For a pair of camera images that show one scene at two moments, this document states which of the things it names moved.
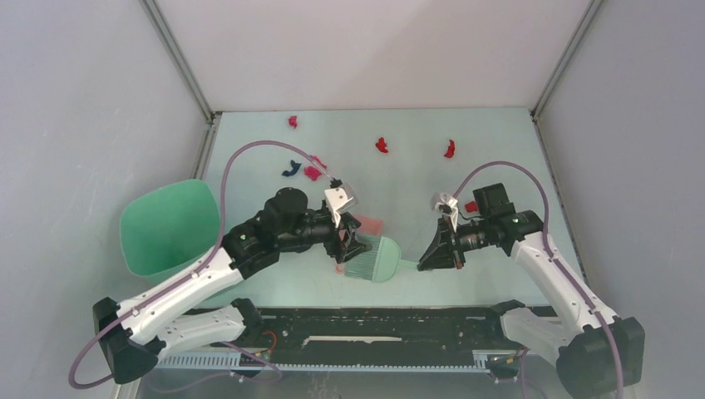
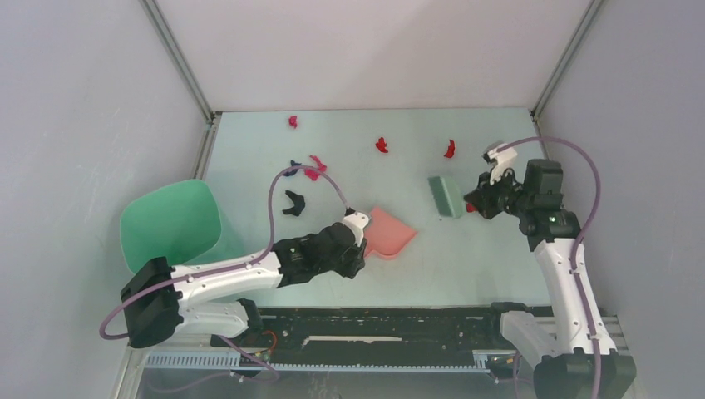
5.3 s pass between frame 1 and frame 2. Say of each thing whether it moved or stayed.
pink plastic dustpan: moved
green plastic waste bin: stayed
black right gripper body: moved
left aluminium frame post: stayed
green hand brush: moved
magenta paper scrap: stayed
